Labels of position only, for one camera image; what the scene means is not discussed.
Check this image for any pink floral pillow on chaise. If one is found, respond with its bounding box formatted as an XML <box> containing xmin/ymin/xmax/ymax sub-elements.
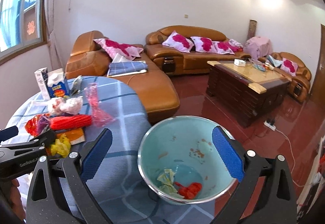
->
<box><xmin>94</xmin><ymin>38</ymin><xmax>144</xmax><ymax>61</ymax></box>

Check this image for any pink plastic bag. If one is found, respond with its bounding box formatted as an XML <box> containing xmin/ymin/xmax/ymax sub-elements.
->
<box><xmin>84</xmin><ymin>83</ymin><xmax>115</xmax><ymax>127</ymax></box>

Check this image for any person left hand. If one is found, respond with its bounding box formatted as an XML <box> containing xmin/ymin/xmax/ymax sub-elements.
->
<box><xmin>9</xmin><ymin>179</ymin><xmax>26</xmax><ymax>221</ymax></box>

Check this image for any orange snack wrapper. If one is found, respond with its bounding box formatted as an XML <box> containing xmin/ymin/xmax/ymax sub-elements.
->
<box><xmin>56</xmin><ymin>128</ymin><xmax>85</xmax><ymax>145</ymax></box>

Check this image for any white milk carton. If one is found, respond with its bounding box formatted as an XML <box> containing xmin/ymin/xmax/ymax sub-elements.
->
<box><xmin>34</xmin><ymin>67</ymin><xmax>51</xmax><ymax>101</ymax></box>

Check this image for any brown leather three-seat sofa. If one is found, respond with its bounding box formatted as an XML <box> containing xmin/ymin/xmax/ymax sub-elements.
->
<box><xmin>144</xmin><ymin>25</ymin><xmax>251</xmax><ymax>76</ymax></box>

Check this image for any brown leather chaise sofa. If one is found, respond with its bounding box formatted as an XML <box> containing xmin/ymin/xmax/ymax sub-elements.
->
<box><xmin>65</xmin><ymin>30</ymin><xmax>180</xmax><ymax>123</ymax></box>

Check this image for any folded blue plaid cloth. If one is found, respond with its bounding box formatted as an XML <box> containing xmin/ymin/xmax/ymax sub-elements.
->
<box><xmin>107</xmin><ymin>61</ymin><xmax>148</xmax><ymax>77</ymax></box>

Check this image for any purple snack wrapper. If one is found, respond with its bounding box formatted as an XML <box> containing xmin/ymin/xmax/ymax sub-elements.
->
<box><xmin>36</xmin><ymin>115</ymin><xmax>51</xmax><ymax>135</ymax></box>

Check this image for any blue LOOK drink carton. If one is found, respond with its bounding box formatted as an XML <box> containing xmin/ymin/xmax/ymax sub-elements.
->
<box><xmin>47</xmin><ymin>68</ymin><xmax>70</xmax><ymax>98</ymax></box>

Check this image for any red shiny wrapper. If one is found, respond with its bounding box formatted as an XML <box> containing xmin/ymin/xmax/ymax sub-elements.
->
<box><xmin>25</xmin><ymin>114</ymin><xmax>50</xmax><ymax>137</ymax></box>

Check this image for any light blue trash bucket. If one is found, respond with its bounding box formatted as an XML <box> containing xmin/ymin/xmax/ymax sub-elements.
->
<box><xmin>138</xmin><ymin>116</ymin><xmax>236</xmax><ymax>205</ymax></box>

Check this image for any dark wood coffee table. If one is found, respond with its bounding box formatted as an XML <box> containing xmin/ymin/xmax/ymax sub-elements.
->
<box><xmin>206</xmin><ymin>61</ymin><xmax>290</xmax><ymax>128</ymax></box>

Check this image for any white power cable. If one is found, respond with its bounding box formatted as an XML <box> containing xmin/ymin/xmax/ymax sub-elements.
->
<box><xmin>274</xmin><ymin>127</ymin><xmax>321</xmax><ymax>188</ymax></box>

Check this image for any clear white plastic bag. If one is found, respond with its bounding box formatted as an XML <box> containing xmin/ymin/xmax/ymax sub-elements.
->
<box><xmin>47</xmin><ymin>96</ymin><xmax>83</xmax><ymax>115</ymax></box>

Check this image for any white tissue box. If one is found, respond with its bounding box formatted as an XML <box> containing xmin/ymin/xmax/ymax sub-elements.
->
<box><xmin>234</xmin><ymin>59</ymin><xmax>246</xmax><ymax>67</ymax></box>

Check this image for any white power strip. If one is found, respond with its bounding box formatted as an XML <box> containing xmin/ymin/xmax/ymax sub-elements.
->
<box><xmin>263</xmin><ymin>121</ymin><xmax>276</xmax><ymax>131</ymax></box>

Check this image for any blue plaid tablecloth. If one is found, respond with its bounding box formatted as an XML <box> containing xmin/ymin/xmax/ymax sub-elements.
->
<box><xmin>1</xmin><ymin>76</ymin><xmax>215</xmax><ymax>223</ymax></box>

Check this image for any red orange foam net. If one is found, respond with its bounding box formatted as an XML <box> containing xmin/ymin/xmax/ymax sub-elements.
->
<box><xmin>173</xmin><ymin>182</ymin><xmax>202</xmax><ymax>200</ymax></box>

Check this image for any window with white frame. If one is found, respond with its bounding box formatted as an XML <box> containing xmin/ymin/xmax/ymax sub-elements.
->
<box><xmin>1</xmin><ymin>0</ymin><xmax>46</xmax><ymax>63</ymax></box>

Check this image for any pink cloth covered object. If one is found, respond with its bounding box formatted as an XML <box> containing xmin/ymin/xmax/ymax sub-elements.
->
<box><xmin>244</xmin><ymin>36</ymin><xmax>273</xmax><ymax>60</ymax></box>

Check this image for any small dark green packet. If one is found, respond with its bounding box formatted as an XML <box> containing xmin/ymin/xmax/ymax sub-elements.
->
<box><xmin>70</xmin><ymin>75</ymin><xmax>83</xmax><ymax>96</ymax></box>

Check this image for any brown leather armchair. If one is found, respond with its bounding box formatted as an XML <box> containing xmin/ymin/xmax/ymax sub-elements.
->
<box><xmin>258</xmin><ymin>52</ymin><xmax>312</xmax><ymax>103</ymax></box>

